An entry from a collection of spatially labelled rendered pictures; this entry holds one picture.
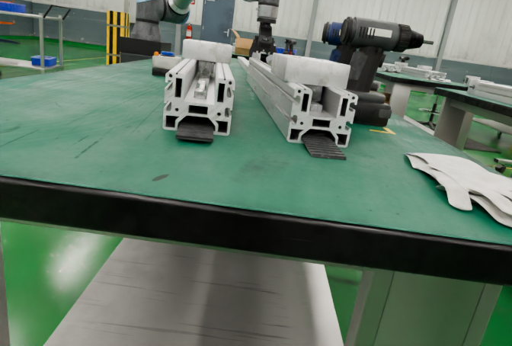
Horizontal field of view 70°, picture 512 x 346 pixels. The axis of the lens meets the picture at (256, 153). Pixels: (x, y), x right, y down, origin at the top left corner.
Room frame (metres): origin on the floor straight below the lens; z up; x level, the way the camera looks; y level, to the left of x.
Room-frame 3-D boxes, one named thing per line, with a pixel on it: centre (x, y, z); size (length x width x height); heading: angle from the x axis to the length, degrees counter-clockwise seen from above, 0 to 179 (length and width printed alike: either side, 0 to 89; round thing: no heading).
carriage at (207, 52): (0.93, 0.15, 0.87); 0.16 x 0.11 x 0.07; 8
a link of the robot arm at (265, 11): (1.41, 0.03, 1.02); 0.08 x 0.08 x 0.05
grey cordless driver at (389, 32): (0.83, -0.25, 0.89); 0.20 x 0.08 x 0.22; 94
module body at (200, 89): (0.93, 0.15, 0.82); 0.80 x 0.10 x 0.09; 8
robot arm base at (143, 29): (1.98, 0.65, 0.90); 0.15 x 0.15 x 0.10
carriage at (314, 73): (0.71, -0.07, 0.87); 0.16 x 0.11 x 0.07; 8
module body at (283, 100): (0.96, -0.04, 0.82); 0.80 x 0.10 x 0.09; 8
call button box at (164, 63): (1.19, 0.31, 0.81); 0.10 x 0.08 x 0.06; 98
